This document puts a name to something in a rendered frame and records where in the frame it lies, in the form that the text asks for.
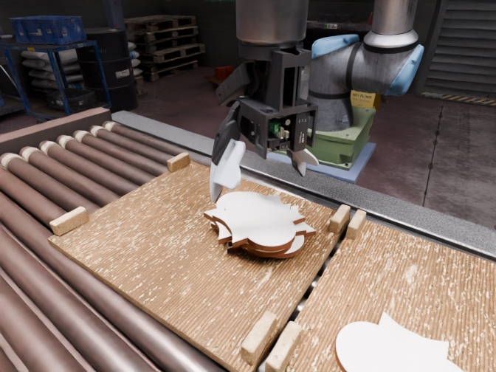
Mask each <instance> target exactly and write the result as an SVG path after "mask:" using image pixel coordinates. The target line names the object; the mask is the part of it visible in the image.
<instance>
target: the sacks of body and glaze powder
mask: <svg viewBox="0 0 496 372"><path fill-rule="evenodd" d="M136 47H137V45H135V44H133V43H130V42H128V51H129V54H130V56H131V62H132V67H133V71H134V79H135V83H136V87H139V86H143V85H144V81H143V77H142V75H140V74H141V73H142V72H143V71H142V70H141V69H138V68H135V66H137V65H139V63H140V61H139V60H137V59H136V58H137V57H138V56H139V53H138V52H136V51H134V50H133V49H134V48H136ZM52 54H53V56H54V59H55V63H56V66H57V68H58V63H57V61H56V58H55V53H54V52H53V53H52ZM58 54H59V56H60V59H61V63H62V67H63V70H64V74H65V76H66V81H67V83H68V87H69V88H74V89H84V90H86V88H85V87H84V81H83V76H82V73H81V70H80V65H79V62H78V61H77V59H78V57H77V54H76V51H75V49H69V50H64V51H60V52H58ZM21 56H23V57H25V58H28V59H26V60H25V61H24V62H23V63H22V64H23V65H24V66H27V67H30V68H33V69H32V70H31V71H30V72H29V73H28V74H29V75H30V76H32V77H34V79H33V80H32V82H31V85H33V90H34V92H35V96H36V97H39V98H40V97H46V95H45V94H48V93H50V92H55V91H57V90H59V89H58V85H57V83H56V79H55V76H54V73H53V71H52V66H51V63H50V61H49V57H48V54H47V53H44V52H29V51H23V52H22V53H21ZM58 73H59V75H60V79H61V82H62V85H63V88H64V89H65V87H64V84H63V80H62V77H61V73H60V70H59V68H58Z"/></svg>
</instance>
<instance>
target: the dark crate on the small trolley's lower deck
mask: <svg viewBox="0 0 496 372"><path fill-rule="evenodd" d="M63 90H64V92H65V95H66V99H67V102H68V105H69V109H70V111H74V112H79V111H82V110H84V109H87V108H90V107H92V106H96V105H97V104H98V103H97V99H96V96H95V94H96V93H95V91H89V90H84V89H74V88H65V89H63ZM45 95H46V98H47V100H48V102H49V103H48V104H49V107H51V108H54V109H62V110H65V108H64V106H63V101H62V99H61V97H60V92H59V90H57V91H55V92H50V93H48V94H45Z"/></svg>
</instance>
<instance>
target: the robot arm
mask: <svg viewBox="0 0 496 372"><path fill-rule="evenodd" d="M417 2H418V0H375V2H374V9H373V22H372V29H371V31H370V32H369V33H368V34H367V35H366V36H365V37H364V41H363V42H359V36H358V35H336V36H331V37H326V38H321V39H318V40H316V41H315V42H314V43H313V44H312V48H311V50H307V49H304V48H303V42H302V40H303V39H304V38H305V37H306V24H307V15H308V5H309V0H236V37H237V38H238V39H239V40H241V41H239V43H238V45H239V56H241V57H242V58H247V59H251V60H254V62H249V63H242V64H241V65H240V66H239V67H238V68H237V69H236V70H235V71H234V72H233V73H232V74H231V75H230V76H229V77H228V78H227V79H226V80H225V81H224V82H223V83H222V84H221V85H220V86H219V87H218V88H217V89H216V97H217V100H218V106H227V107H231V109H230V112H229V114H228V115H227V117H226V119H225V120H224V121H223V123H222V124H221V125H220V127H219V128H218V130H217V133H216V137H215V140H214V145H213V153H212V158H211V161H212V164H211V169H210V197H211V200H212V202H213V203H216V201H217V200H218V198H219V196H220V194H221V192H222V189H223V186H224V187H226V188H228V189H230V190H234V189H236V188H237V187H238V185H239V183H240V181H241V172H240V168H239V164H240V161H241V159H242V157H243V155H244V152H245V149H246V145H245V143H244V142H242V141H239V140H240V137H241V134H243V135H244V136H245V137H246V138H247V139H248V140H249V141H250V142H251V143H252V144H253V145H254V146H255V153H256V154H257V155H259V156H260V157H261V158H263V159H266V154H267V153H271V152H272V151H277V150H279V151H283V150H286V155H287V156H288V157H289V158H290V159H291V161H292V166H293V167H294V169H295V170H296V171H297V172H298V173H299V174H300V175H301V176H302V177H304V176H305V172H306V163H309V164H311V165H314V166H318V165H319V163H318V161H317V159H316V158H315V156H313V155H312V154H311V153H310V152H309V151H308V150H306V145H308V146H310V147H311V148H313V147H314V139H315V132H316V131H324V132H335V131H344V130H346V129H349V128H350V127H351V126H352V125H353V121H354V113H353V109H352V105H351V90H354V91H360V92H370V93H376V94H384V95H385V96H386V95H393V96H401V95H403V94H404V93H405V92H406V91H407V90H408V89H409V87H410V84H411V83H412V81H413V78H414V76H415V74H416V71H417V69H418V67H419V64H420V61H421V58H422V55H423V51H424V47H423V46H421V44H419V45H417V42H418V38H419V35H418V34H417V33H416V31H415V30H414V29H413V22H414V18H415V14H416V7H417ZM308 65H310V73H309V93H308V97H307V99H306V100H304V99H302V98H300V83H301V74H302V66H308ZM308 128H309V129H311V130H312V131H311V137H310V136H309V135H307V132H308ZM240 133H241V134H240Z"/></svg>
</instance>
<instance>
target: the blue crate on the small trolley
mask: <svg viewBox="0 0 496 372"><path fill-rule="evenodd" d="M81 17H82V16H59V15H36V16H27V17H19V18H10V21H11V24H12V26H13V29H14V33H15V35H16V37H15V39H16V41H17V43H20V44H40V45H55V46H62V45H66V44H73V43H77V42H81V41H85V40H87V37H86V34H85V33H84V29H83V24H82V21H81Z"/></svg>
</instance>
